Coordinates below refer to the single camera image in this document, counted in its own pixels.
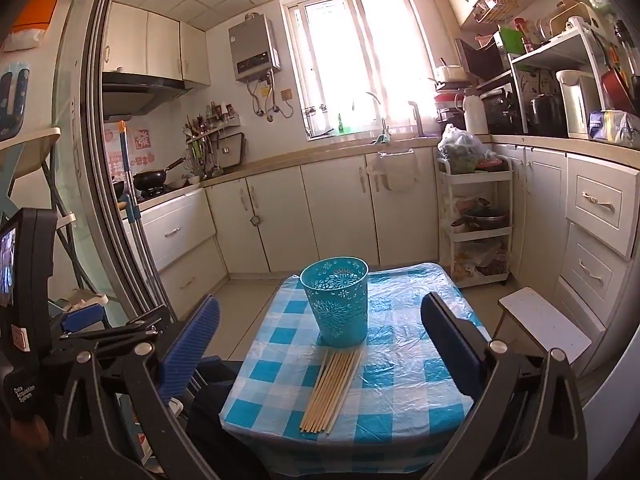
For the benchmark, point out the bundle of wooden chopsticks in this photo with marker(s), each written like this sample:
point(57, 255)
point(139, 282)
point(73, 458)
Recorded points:
point(330, 390)

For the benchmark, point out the white electric water boiler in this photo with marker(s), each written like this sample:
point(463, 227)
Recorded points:
point(577, 105)

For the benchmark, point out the cream kitchen base cabinets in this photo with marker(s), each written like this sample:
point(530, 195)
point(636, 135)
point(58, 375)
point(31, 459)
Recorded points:
point(330, 210)

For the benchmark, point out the kitchen window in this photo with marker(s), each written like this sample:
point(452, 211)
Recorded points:
point(360, 60)

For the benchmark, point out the wall utensil rack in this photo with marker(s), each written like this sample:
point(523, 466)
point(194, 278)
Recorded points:
point(205, 132)

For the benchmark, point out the teal perforated plastic basket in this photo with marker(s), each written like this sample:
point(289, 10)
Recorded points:
point(337, 310)

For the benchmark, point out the white hanging bag holder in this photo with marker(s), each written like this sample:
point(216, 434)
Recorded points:
point(395, 170)

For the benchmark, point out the sliding door frame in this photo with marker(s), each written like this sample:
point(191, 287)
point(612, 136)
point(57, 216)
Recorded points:
point(100, 160)

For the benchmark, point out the black range hood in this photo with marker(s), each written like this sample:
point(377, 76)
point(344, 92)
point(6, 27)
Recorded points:
point(135, 92)

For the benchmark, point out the white countertop shelf rack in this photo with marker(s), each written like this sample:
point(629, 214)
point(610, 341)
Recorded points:
point(550, 52)

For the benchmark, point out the small white stool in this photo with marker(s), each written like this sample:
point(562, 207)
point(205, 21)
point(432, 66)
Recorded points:
point(545, 322)

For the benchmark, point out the red frying pan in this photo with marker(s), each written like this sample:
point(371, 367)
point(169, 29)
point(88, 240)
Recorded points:
point(616, 90)

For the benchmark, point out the dark cooking pot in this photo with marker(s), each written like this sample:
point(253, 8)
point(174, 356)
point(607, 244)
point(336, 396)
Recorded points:
point(482, 217)

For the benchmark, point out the grey wall water heater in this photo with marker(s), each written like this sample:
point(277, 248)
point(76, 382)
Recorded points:
point(252, 45)

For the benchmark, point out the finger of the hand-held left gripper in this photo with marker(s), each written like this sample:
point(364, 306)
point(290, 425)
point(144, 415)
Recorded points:
point(120, 326)

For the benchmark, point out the white thermos jug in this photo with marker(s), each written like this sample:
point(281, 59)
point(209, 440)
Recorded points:
point(475, 112)

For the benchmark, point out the blue white checked tablecloth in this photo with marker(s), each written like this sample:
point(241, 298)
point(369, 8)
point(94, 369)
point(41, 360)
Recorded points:
point(400, 375)

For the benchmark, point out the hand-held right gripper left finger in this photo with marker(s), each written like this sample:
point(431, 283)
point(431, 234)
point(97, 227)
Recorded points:
point(192, 342)

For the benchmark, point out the white rolling cart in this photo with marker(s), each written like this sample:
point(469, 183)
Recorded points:
point(480, 237)

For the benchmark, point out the green bottle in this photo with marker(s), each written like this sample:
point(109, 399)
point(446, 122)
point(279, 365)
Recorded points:
point(341, 125)

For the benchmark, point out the clear plastic bag of greens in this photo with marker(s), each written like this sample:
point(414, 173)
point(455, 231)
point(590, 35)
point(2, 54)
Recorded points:
point(462, 150)

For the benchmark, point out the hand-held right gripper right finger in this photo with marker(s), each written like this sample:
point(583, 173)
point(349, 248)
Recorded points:
point(450, 345)

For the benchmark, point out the black microwave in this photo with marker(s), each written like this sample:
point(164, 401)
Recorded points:
point(485, 57)

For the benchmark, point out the packaged bread bag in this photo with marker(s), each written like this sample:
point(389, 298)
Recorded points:
point(612, 127)

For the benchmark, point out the red wall sticker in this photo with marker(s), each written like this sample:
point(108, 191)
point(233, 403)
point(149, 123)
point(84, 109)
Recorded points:
point(117, 155)

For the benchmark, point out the cream drawer cabinet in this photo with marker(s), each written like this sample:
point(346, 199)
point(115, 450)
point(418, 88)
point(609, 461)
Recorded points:
point(595, 220)

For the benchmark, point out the stack of pots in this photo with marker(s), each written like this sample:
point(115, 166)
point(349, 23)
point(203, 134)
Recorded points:
point(450, 95)

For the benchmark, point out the chrome sink faucet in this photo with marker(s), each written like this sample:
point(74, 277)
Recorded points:
point(381, 115)

